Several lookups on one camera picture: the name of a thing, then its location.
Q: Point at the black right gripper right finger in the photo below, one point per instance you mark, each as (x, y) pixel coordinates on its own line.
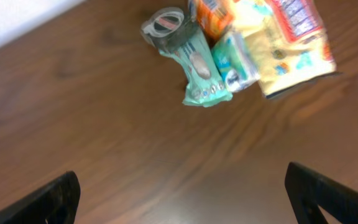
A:
(309, 191)

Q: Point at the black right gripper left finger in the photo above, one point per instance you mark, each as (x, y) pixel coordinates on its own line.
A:
(54, 203)

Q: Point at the mint green wipes pack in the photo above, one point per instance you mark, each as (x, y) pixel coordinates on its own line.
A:
(205, 86)

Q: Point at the cream snack bag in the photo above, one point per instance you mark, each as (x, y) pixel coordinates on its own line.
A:
(286, 40)

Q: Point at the teal Kleenex tissue pack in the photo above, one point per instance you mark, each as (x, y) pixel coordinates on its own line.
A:
(234, 62)

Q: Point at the orange Kleenex tissue pack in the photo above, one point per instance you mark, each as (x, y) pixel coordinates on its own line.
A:
(214, 16)

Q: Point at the dark green round-logo packet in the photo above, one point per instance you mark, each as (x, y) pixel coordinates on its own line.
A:
(168, 29)

